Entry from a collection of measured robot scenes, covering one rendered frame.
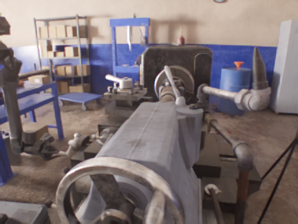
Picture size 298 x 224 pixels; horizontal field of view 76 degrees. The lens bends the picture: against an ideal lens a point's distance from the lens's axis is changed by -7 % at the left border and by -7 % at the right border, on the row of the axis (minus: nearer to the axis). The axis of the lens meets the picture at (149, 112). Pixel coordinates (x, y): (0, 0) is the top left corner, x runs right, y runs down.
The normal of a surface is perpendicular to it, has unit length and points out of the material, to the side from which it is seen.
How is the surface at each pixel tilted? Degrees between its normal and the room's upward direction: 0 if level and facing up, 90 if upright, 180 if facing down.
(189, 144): 79
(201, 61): 90
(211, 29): 90
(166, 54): 90
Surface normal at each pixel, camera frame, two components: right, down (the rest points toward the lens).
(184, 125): 0.54, 0.08
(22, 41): -0.20, 0.32
